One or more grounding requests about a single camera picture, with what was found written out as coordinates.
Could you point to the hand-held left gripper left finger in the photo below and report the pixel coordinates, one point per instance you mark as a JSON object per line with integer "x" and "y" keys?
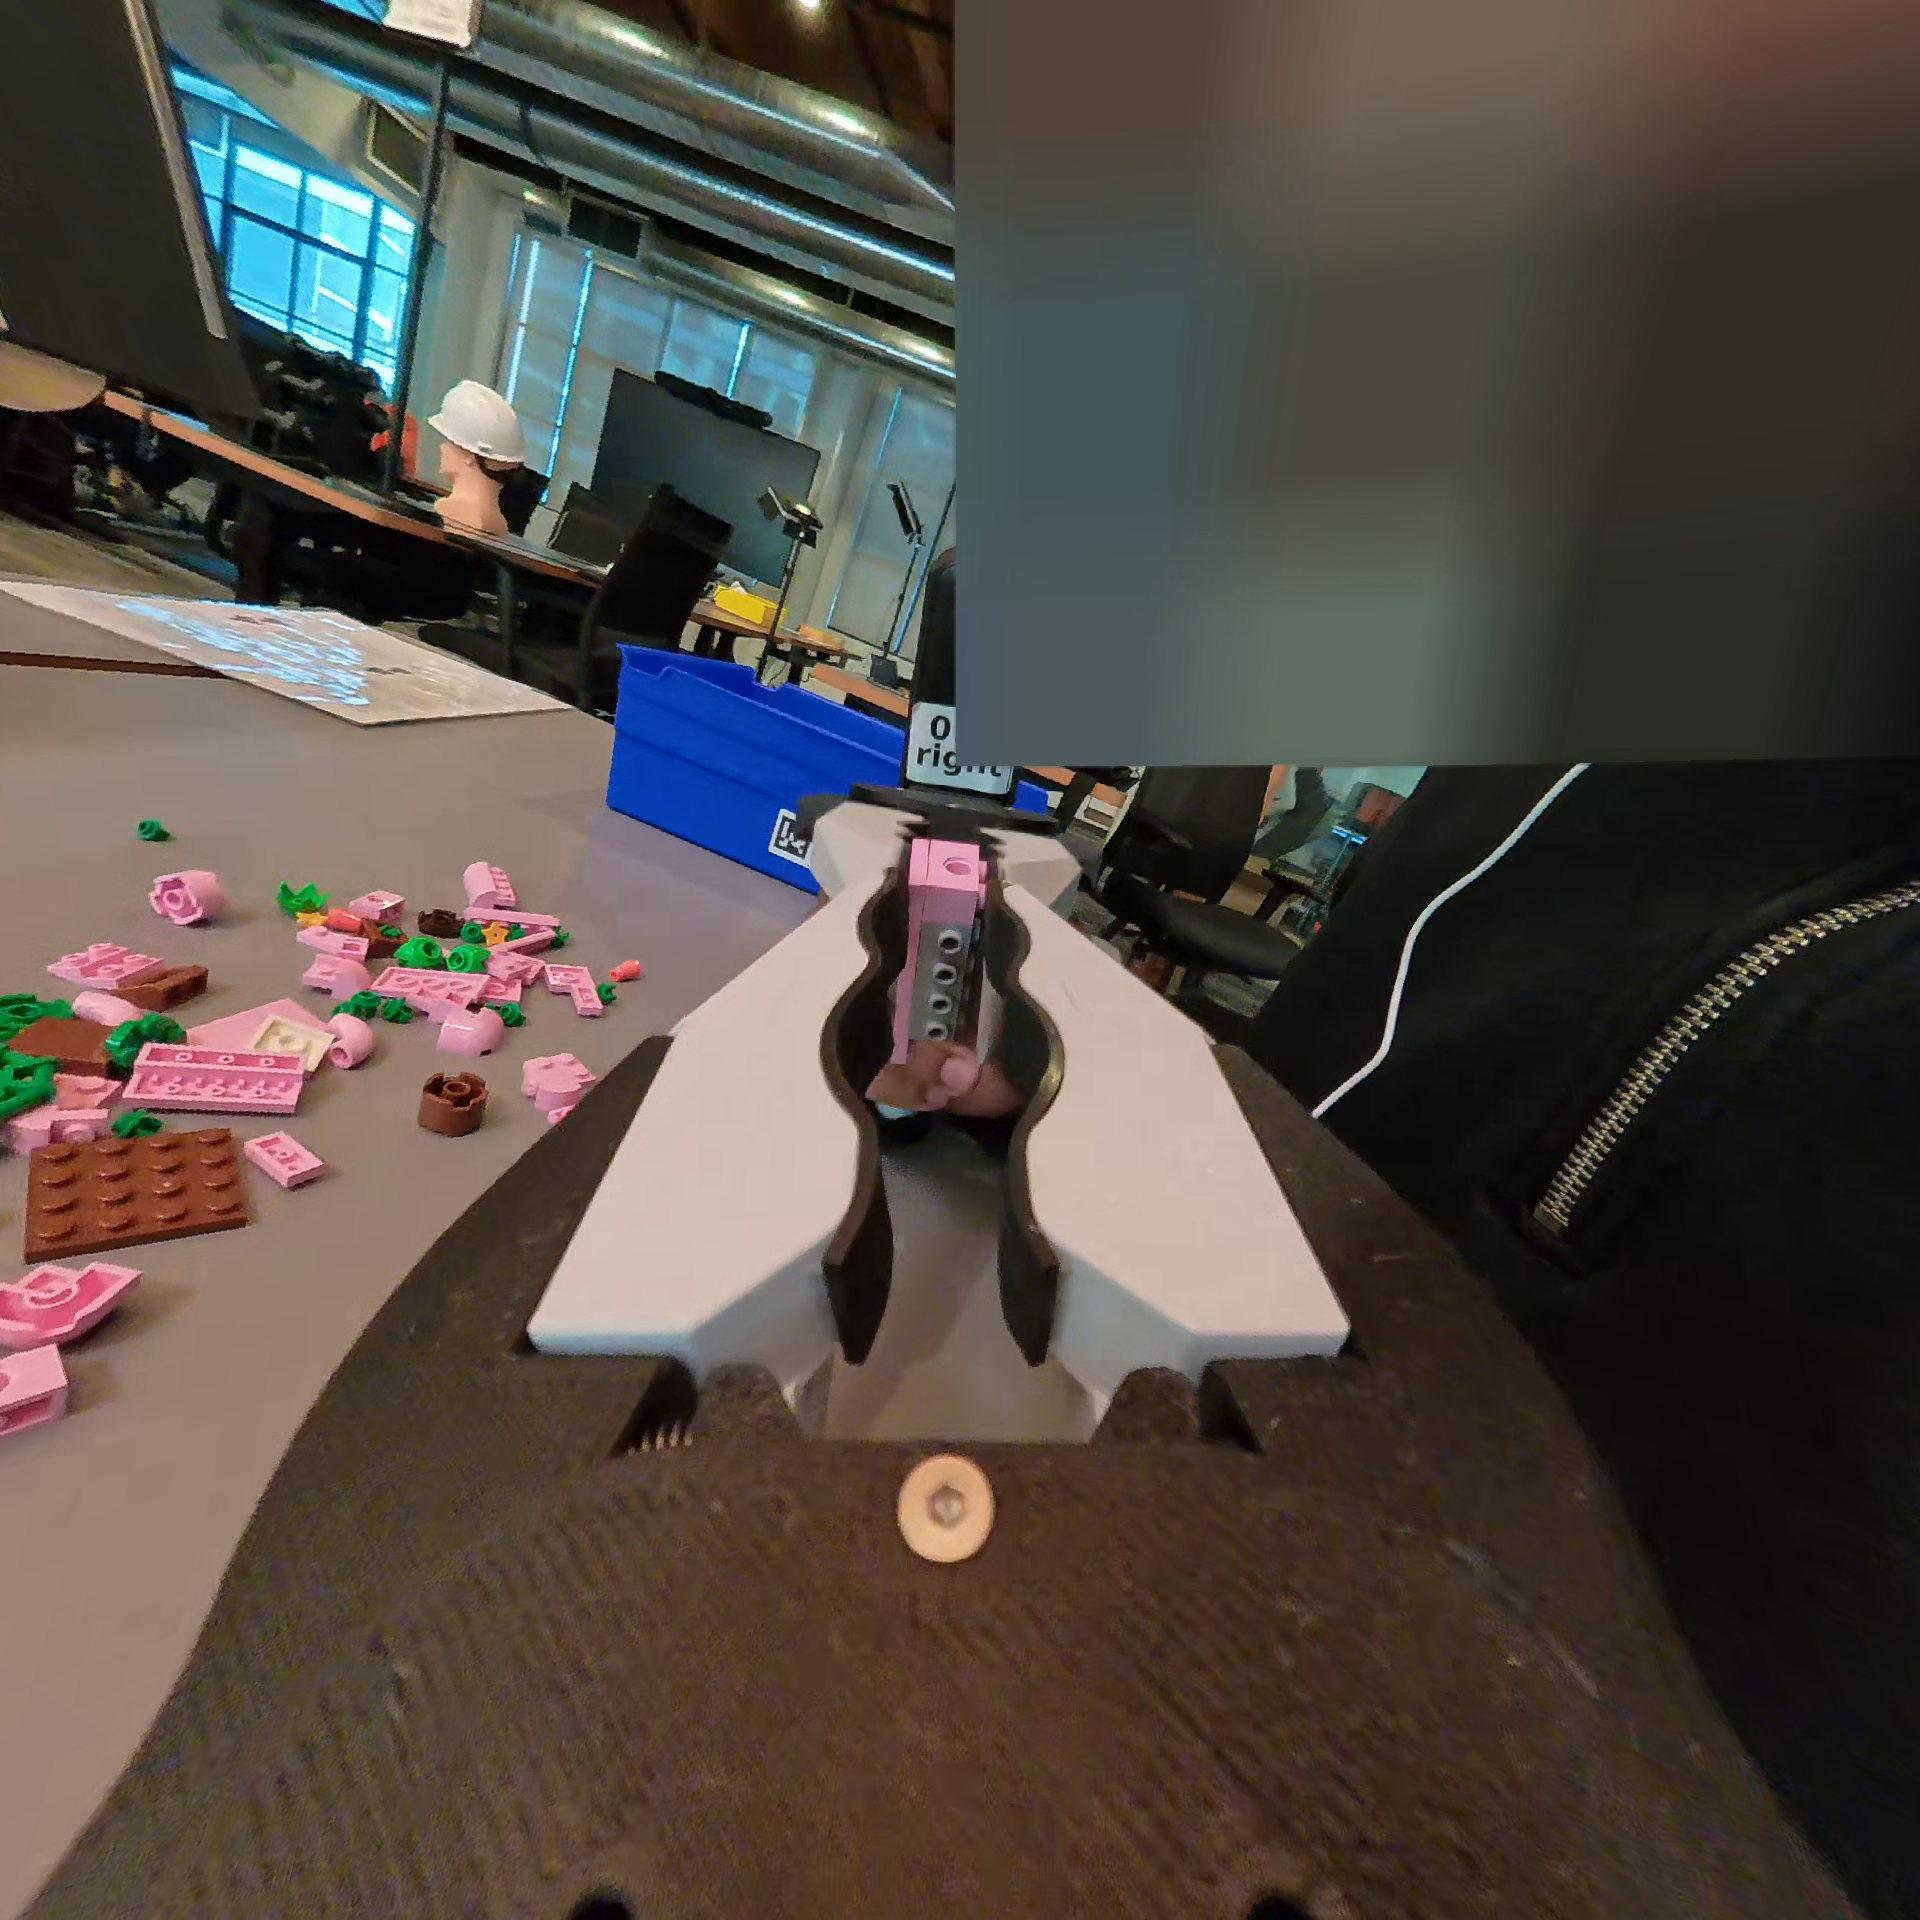
{"x": 704, "y": 1201}

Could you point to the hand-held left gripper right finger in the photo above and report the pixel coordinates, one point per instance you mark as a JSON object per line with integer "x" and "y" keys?
{"x": 1184, "y": 1201}

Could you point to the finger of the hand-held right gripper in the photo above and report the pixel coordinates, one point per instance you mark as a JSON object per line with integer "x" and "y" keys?
{"x": 1043, "y": 879}
{"x": 856, "y": 856}

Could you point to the pink and grey brick assembly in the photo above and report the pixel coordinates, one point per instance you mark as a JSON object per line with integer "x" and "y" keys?
{"x": 937, "y": 886}

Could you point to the person's right hand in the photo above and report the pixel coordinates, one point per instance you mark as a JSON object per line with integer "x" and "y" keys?
{"x": 960, "y": 1088}

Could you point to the blue plastic bin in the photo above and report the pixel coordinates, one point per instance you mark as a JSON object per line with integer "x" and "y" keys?
{"x": 704, "y": 765}

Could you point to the brown round toy brick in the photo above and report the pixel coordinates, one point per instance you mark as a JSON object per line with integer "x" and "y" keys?
{"x": 450, "y": 1114}

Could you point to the yellow box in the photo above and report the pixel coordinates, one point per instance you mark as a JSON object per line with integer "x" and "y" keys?
{"x": 748, "y": 609}

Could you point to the black light stand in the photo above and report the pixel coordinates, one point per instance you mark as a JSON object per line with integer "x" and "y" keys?
{"x": 792, "y": 518}
{"x": 905, "y": 518}

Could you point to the large black monitor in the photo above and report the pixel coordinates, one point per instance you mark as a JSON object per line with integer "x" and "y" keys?
{"x": 704, "y": 465}

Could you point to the cream square toy plate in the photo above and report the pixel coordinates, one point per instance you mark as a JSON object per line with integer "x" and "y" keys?
{"x": 292, "y": 1038}

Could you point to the pile of pink toy bricks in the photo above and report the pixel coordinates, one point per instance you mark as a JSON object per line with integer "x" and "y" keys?
{"x": 217, "y": 1078}

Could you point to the mannequin head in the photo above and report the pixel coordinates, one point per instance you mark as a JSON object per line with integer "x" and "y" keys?
{"x": 473, "y": 495}

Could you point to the brown studded plate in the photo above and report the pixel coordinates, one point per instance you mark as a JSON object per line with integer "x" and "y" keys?
{"x": 136, "y": 1193}

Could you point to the white hard hat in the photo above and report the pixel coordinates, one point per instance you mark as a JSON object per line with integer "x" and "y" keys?
{"x": 481, "y": 422}

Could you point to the brown rectangular toy brick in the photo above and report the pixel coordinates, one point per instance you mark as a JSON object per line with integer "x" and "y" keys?
{"x": 165, "y": 990}

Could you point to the printed paper sheet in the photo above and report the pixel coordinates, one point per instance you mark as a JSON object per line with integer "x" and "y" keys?
{"x": 299, "y": 653}

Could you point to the wooden office desk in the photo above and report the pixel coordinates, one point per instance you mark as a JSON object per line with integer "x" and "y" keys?
{"x": 346, "y": 487}

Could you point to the brown flat toy tile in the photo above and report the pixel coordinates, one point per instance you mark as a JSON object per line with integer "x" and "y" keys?
{"x": 59, "y": 1046}

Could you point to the black flat panel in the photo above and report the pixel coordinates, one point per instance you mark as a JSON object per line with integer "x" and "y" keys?
{"x": 90, "y": 196}

